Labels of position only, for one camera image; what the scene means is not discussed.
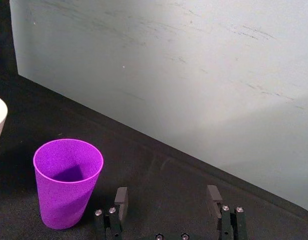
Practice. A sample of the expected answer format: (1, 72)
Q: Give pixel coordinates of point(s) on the black table cloth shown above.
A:
(153, 180)

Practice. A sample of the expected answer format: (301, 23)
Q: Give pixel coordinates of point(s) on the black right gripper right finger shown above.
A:
(226, 220)

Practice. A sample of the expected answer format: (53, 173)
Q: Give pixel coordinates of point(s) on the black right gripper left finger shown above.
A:
(120, 205)

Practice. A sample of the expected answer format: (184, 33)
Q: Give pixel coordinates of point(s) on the purple plastic cup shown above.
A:
(66, 185)

